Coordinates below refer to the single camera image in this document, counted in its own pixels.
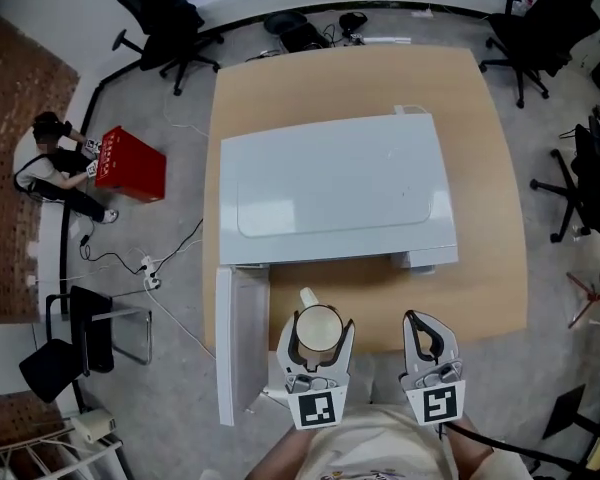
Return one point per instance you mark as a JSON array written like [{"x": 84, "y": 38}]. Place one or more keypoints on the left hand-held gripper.
[{"x": 320, "y": 398}]

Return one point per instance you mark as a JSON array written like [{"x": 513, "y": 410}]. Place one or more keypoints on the person's right forearm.
[{"x": 467, "y": 450}]

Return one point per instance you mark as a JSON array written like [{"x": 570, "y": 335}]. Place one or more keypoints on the small black headset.
[{"x": 352, "y": 20}]

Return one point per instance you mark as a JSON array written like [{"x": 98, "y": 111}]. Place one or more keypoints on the small white power strip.
[{"x": 422, "y": 13}]

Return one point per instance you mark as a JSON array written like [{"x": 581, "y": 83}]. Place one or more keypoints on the person's left forearm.
[{"x": 280, "y": 455}]

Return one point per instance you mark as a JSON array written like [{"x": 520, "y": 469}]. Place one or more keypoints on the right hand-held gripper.
[{"x": 437, "y": 398}]

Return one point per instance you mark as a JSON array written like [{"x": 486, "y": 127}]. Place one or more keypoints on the wooden coat rack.
[{"x": 587, "y": 298}]

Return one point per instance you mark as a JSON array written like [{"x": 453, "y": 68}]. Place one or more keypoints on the black office chair with clothes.
[{"x": 590, "y": 183}]

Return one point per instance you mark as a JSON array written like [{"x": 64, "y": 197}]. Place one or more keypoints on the red box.
[{"x": 135, "y": 168}]

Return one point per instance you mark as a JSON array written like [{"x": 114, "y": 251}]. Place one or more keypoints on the person's cream shirt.
[{"x": 380, "y": 443}]

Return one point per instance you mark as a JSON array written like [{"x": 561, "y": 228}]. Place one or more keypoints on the white box device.
[{"x": 94, "y": 424}]

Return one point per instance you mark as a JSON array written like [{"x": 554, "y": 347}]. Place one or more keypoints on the person's light trousers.
[{"x": 364, "y": 378}]

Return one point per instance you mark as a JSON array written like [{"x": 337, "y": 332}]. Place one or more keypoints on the black round bowl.
[{"x": 285, "y": 20}]

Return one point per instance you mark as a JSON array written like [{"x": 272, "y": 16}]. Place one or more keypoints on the black folding chair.
[{"x": 92, "y": 333}]

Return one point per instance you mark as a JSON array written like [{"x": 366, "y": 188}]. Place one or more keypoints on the white microwave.
[{"x": 330, "y": 188}]

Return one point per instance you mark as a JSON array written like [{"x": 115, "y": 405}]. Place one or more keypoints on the white ceramic mug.
[{"x": 320, "y": 328}]

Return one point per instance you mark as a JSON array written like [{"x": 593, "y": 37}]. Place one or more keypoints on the black stand base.
[{"x": 570, "y": 413}]

